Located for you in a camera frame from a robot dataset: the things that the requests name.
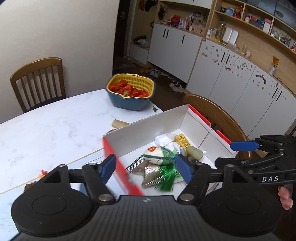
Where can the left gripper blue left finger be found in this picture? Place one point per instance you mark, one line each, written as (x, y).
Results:
(106, 168)

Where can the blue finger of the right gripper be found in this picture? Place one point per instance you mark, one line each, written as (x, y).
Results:
(244, 146)

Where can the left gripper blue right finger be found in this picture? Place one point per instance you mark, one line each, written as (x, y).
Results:
(186, 168)

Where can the yellow small carton box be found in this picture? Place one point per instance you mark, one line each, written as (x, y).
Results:
(183, 142)

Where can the silver foil snack bag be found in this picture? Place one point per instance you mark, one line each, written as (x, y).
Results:
(151, 172)

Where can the red white cardboard box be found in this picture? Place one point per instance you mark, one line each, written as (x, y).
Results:
(130, 142)

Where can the person's right hand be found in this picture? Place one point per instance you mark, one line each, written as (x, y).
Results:
(285, 198)

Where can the wooden chair near cabinets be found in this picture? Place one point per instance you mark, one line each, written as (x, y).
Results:
(219, 119)

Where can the wooden roll on table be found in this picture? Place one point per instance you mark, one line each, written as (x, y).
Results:
(119, 124)

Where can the yellow blue strawberry basket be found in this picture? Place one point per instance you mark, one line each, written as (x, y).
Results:
(130, 91)

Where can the white wall cabinet unit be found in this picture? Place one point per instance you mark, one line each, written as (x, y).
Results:
(210, 46)

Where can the wooden chair at wall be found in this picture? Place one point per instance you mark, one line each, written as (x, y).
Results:
(39, 83)

